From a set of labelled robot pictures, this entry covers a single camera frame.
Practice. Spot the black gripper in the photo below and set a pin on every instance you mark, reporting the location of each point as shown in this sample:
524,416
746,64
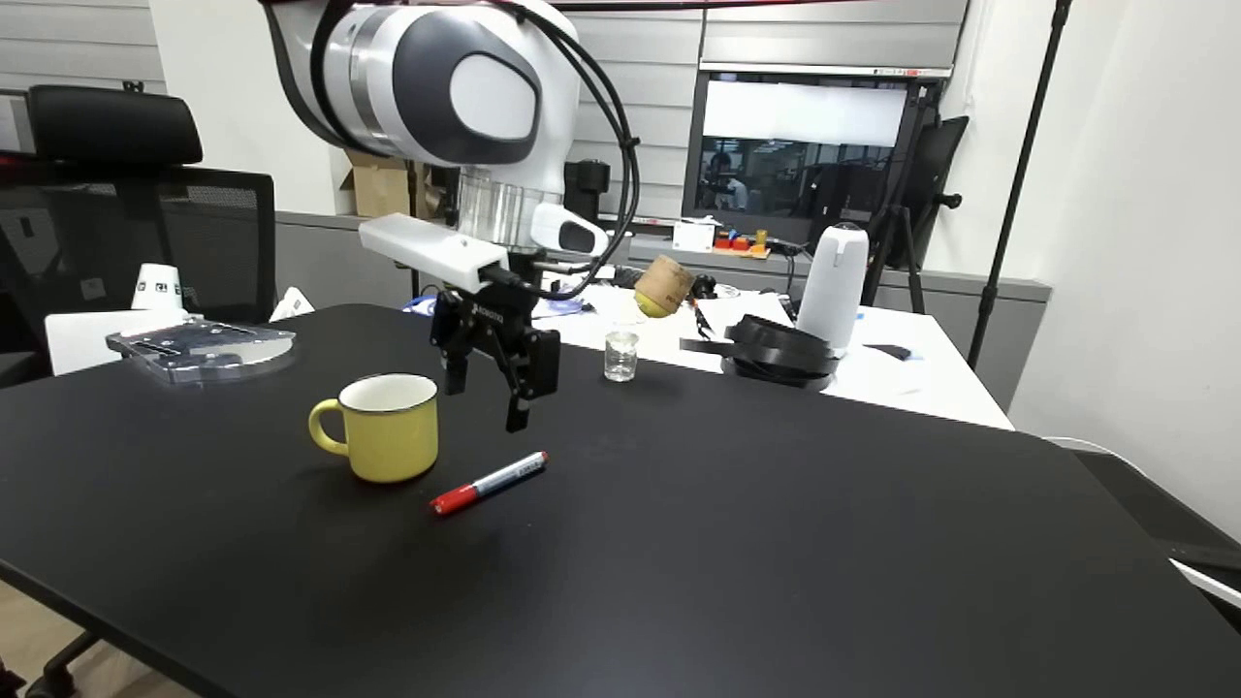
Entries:
490,313

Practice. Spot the red capped white marker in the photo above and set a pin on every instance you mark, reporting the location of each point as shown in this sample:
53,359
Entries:
490,484

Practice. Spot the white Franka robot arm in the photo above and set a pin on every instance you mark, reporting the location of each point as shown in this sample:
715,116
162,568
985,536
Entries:
411,82

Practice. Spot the yellow mug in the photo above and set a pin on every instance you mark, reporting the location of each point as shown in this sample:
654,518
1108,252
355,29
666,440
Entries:
389,431

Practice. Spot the small clear glass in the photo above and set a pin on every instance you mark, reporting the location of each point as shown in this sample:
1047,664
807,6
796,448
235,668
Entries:
620,359

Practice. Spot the wooden mallet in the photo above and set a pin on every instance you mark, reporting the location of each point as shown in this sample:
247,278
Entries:
666,289

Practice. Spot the cardboard box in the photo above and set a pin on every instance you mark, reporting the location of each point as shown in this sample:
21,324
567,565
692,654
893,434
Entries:
383,187

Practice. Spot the black round bowl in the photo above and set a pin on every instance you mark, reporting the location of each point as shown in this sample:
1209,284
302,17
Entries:
781,351

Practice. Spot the dark glass window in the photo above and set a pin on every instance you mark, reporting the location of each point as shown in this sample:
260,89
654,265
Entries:
801,147

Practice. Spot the white paper box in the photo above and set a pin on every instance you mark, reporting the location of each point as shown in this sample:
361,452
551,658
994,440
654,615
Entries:
83,338

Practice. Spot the black office chair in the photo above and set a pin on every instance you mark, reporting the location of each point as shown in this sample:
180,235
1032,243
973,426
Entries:
116,194

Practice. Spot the white side table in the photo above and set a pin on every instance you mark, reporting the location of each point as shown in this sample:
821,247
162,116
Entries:
931,382

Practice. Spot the black tripod with device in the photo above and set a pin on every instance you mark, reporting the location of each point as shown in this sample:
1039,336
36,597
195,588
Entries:
922,194

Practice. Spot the black stand pole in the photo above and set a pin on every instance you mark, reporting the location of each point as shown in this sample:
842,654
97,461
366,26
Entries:
1021,168

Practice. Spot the white flat object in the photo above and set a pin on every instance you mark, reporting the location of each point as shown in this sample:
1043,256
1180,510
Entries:
1209,581

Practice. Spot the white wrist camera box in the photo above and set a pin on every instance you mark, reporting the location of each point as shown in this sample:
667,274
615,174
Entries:
428,250

